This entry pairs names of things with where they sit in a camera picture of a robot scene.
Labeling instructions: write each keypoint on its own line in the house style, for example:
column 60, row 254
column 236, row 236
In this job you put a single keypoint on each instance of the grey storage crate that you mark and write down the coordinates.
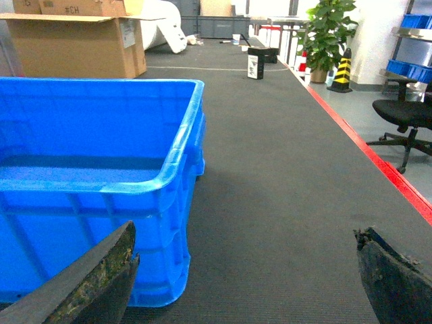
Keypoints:
column 212, row 19

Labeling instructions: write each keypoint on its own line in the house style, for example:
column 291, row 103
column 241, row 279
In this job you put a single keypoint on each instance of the metal shelf with blue bins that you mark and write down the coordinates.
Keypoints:
column 411, row 56

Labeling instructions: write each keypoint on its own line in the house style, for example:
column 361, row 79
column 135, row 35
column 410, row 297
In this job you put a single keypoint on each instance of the black white carton box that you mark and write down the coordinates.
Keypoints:
column 257, row 58

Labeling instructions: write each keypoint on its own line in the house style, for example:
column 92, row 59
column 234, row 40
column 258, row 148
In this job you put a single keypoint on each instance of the green potted plant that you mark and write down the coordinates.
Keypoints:
column 325, row 40

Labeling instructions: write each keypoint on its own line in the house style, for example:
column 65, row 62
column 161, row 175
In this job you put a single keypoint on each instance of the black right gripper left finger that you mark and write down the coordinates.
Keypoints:
column 96, row 288

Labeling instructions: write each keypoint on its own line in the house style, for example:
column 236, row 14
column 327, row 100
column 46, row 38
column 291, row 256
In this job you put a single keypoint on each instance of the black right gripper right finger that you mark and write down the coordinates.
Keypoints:
column 396, row 279

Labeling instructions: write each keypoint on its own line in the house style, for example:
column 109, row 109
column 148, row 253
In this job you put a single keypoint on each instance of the white foam roll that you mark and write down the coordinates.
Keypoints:
column 161, row 24

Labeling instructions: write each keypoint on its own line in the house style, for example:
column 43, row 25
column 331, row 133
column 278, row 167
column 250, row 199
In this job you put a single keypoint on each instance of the white cup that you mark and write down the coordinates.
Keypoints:
column 236, row 39

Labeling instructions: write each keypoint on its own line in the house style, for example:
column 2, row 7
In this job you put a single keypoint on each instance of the black office chair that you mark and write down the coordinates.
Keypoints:
column 408, row 116

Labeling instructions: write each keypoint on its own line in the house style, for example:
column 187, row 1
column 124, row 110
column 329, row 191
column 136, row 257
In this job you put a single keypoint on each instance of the blue plastic crate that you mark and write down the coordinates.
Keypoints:
column 79, row 158

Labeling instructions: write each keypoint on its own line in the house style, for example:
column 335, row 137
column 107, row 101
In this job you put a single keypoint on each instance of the yellow black traffic cone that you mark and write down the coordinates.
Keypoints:
column 341, row 80

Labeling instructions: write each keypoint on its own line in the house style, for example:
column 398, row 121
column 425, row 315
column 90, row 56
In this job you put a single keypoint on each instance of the grey conveyor belt red rail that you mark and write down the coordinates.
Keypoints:
column 287, row 183

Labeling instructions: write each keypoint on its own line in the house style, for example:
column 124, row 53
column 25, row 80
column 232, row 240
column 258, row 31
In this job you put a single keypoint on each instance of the large open cardboard box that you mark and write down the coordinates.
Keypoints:
column 61, row 42

